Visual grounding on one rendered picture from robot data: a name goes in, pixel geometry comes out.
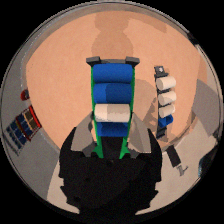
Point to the white plastic bar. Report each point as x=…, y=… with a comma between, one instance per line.
x=112, y=112
x=165, y=82
x=166, y=110
x=167, y=97

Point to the blue plastic bar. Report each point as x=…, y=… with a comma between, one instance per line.
x=112, y=93
x=113, y=129
x=112, y=73
x=165, y=121

